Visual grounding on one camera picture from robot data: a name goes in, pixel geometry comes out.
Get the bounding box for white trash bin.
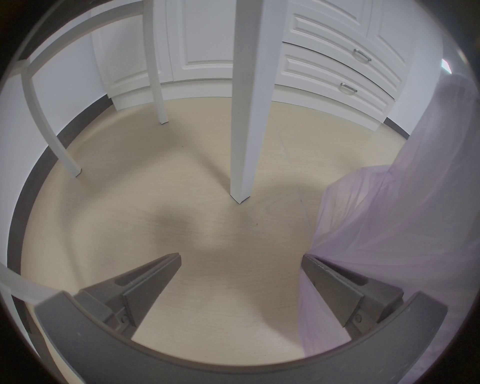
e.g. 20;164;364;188
388;73;479;301

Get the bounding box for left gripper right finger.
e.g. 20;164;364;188
302;254;405;339

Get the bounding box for purple plastic bag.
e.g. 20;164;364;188
298;73;480;384

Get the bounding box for white chair with grey seat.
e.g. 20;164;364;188
0;0;286;306

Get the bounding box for white wardrobe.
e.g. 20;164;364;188
92;0;417;132

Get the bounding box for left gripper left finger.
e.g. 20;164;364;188
72;253;183;339

